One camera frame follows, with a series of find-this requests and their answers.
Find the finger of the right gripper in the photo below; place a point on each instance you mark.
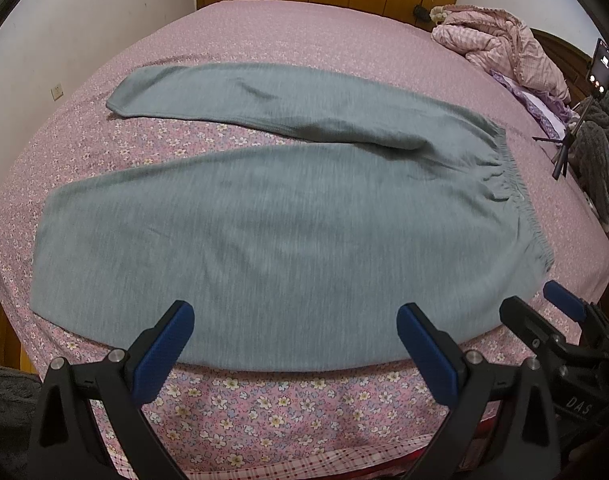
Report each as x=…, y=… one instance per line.
x=532, y=329
x=564, y=299

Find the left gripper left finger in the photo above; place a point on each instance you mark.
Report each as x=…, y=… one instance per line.
x=65, y=441

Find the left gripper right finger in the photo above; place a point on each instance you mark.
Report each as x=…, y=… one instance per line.
x=500, y=422

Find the grey-green knit pants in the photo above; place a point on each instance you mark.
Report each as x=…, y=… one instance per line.
x=296, y=256

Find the black phone tripod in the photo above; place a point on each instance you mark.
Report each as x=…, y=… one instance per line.
x=561, y=158

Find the grey fuzzy blanket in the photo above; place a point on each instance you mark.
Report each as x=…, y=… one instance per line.
x=589, y=156

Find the purple pillow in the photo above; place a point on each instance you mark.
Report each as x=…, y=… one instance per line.
x=552, y=114

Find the dark wooden headboard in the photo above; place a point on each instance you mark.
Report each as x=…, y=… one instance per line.
x=573, y=63

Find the smartphone on tripod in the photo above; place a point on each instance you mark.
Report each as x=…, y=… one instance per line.
x=598, y=73

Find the pink quilted jacket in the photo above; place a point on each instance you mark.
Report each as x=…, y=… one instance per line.
x=494, y=39

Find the wooden bed frame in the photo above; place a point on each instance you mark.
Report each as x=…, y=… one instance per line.
x=12, y=354

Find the white wall socket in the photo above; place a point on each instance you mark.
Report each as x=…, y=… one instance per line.
x=57, y=92

